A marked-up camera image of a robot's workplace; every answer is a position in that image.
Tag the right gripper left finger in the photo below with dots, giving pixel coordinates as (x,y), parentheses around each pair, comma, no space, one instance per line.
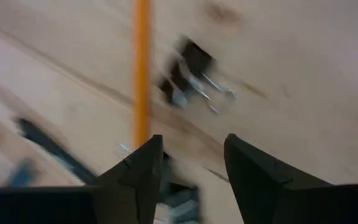
(129,199)

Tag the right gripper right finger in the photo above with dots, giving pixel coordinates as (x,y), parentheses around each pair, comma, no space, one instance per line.
(275,199)

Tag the small black binder clip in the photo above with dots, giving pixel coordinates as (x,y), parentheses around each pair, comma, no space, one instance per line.
(179,205)

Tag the black pen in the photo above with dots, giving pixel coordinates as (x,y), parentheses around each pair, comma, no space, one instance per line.
(51,146)

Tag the orange pencil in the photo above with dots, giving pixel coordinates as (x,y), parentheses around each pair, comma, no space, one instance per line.
(142,77)

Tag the purple and blue scissors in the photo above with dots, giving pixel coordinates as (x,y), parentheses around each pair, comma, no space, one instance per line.
(22,172)

